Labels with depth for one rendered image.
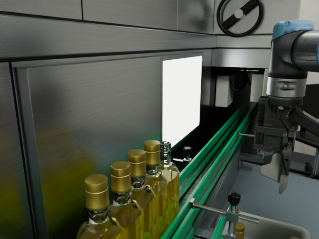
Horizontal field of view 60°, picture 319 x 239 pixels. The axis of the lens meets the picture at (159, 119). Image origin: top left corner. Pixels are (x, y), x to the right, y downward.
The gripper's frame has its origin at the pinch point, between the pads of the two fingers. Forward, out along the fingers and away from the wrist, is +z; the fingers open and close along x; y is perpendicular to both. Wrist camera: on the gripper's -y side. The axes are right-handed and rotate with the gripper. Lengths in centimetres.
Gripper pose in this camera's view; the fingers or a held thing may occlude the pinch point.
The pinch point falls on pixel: (285, 183)
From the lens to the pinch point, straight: 71.3
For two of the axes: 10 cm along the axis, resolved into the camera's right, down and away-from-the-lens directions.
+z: 0.0, 9.7, 2.6
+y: -9.0, -1.1, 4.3
